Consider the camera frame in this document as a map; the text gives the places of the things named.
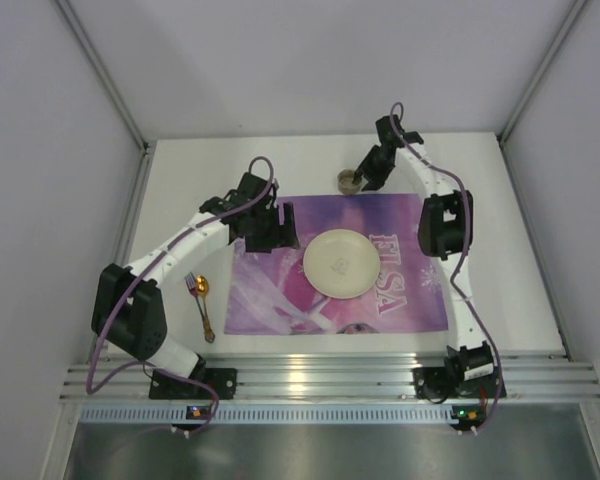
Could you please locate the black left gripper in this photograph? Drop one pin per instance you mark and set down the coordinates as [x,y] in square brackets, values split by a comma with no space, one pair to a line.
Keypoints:
[275,235]

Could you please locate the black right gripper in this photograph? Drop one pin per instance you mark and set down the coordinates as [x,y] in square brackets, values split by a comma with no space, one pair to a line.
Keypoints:
[368,170]

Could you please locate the speckled ceramic cup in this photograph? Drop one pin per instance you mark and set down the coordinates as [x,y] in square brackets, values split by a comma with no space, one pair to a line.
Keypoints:
[348,183]

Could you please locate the purple Elsa placemat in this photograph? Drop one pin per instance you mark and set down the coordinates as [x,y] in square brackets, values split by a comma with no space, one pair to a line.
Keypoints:
[270,294]

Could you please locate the cream round plate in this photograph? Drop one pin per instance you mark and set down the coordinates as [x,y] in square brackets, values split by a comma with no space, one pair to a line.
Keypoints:
[341,264]

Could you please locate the gold spoon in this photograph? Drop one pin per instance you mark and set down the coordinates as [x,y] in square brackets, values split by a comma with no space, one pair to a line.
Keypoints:
[203,289]

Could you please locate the iridescent fork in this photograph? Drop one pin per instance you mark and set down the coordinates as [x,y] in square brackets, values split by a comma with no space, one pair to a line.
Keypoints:
[190,282]

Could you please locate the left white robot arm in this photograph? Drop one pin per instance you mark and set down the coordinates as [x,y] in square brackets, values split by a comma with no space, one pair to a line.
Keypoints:
[129,310]

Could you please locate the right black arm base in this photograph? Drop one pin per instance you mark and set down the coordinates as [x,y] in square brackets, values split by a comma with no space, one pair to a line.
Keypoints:
[466,373]

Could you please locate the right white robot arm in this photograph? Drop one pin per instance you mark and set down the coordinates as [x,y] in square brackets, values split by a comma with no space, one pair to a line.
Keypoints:
[444,233]

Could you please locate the perforated cable duct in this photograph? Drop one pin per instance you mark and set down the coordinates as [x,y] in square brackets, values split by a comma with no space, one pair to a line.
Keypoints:
[278,414]

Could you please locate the left aluminium frame post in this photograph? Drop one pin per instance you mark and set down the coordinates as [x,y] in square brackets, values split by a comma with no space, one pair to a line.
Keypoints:
[76,27]

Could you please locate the aluminium frame post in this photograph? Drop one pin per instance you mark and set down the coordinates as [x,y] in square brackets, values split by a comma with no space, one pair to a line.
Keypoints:
[558,40]
[76,27]

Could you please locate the right aluminium frame post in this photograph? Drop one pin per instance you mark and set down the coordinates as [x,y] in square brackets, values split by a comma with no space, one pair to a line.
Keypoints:
[558,40]

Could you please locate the aluminium front rail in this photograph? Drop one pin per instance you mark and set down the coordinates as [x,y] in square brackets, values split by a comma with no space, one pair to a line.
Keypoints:
[386,378]

